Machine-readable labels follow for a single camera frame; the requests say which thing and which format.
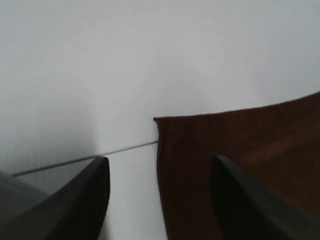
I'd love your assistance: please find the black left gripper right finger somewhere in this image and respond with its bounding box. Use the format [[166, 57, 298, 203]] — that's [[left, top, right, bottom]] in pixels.
[[209, 155, 320, 240]]

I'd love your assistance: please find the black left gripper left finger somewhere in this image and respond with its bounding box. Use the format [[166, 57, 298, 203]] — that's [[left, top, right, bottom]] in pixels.
[[0, 157, 111, 240]]

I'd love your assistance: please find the brown towel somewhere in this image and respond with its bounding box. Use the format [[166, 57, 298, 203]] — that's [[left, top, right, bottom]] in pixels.
[[155, 93, 320, 240]]

